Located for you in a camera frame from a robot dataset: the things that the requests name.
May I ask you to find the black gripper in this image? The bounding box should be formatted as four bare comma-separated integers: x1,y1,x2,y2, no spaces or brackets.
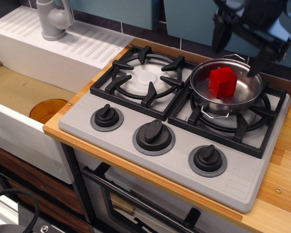
211,9,291,77

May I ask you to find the red cube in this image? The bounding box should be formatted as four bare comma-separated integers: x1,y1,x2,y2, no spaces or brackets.
208,67,238,99

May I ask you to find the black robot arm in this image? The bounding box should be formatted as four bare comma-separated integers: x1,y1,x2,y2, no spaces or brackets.
211,0,291,77

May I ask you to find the stainless steel pan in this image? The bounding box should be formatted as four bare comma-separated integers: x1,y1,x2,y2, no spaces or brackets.
190,58,263,119

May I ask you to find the black right stove knob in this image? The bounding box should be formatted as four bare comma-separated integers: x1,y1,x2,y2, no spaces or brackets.
188,145,227,178

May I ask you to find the black stove knob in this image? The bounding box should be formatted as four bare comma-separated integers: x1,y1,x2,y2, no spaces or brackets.
188,145,227,178
90,104,124,132
132,119,176,156

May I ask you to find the grey toy stove top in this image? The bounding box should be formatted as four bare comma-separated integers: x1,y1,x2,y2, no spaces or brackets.
58,90,291,212

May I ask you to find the black middle stove knob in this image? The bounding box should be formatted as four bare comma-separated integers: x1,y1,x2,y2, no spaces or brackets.
132,119,176,156

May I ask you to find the black left stove knob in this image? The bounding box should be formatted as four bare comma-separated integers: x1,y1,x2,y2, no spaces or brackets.
90,104,124,132

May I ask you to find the black right burner grate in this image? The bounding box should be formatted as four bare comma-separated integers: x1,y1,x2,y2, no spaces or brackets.
168,84,288,158

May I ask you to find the black burner grate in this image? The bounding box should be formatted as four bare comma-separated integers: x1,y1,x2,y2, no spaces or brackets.
168,84,288,158
90,46,196,121

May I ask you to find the black left burner grate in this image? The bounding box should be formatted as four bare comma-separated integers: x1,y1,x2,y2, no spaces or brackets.
90,46,196,121

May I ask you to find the grey toy faucet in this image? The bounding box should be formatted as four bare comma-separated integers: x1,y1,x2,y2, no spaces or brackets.
36,0,74,41

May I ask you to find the orange plastic plate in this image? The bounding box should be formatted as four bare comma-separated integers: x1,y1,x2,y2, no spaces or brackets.
29,99,67,124

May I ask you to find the white sink unit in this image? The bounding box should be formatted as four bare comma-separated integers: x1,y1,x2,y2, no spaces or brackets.
0,6,132,184

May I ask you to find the wooden drawer front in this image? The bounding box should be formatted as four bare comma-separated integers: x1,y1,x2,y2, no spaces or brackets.
0,148,92,233

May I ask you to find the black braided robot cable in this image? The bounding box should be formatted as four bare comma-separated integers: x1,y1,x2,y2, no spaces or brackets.
212,0,249,12

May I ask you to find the oven door with handle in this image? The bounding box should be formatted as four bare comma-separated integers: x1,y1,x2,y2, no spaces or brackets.
82,163,246,233

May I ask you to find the black braided foreground cable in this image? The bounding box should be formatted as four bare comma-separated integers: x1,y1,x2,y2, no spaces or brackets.
0,188,41,233

